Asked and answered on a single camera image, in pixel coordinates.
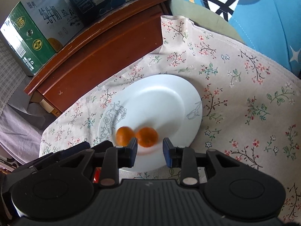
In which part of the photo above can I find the checkered grey cloth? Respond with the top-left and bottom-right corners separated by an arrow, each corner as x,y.
1,42 -> 56,164

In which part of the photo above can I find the small cardboard box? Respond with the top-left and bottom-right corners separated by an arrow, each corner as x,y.
39,99 -> 62,117

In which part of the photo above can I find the red cherry tomato middle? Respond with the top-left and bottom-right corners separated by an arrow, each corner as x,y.
93,167 -> 102,184

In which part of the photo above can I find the large orange tangerine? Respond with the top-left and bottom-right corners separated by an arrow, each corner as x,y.
136,127 -> 159,148

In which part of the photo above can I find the floral tablecloth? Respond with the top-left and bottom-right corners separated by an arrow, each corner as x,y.
39,16 -> 300,222

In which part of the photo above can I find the green milk carton box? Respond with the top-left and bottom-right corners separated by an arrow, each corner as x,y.
1,0 -> 84,76

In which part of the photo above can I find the blue patterned cushion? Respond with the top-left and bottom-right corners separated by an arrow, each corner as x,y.
185,0 -> 300,76

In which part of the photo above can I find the brown wooden cabinet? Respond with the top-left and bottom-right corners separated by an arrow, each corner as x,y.
24,0 -> 171,113

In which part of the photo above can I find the orange tangerine top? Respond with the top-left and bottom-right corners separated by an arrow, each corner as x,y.
116,127 -> 135,146

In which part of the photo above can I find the white round plate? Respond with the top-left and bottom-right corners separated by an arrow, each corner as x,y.
98,75 -> 203,173

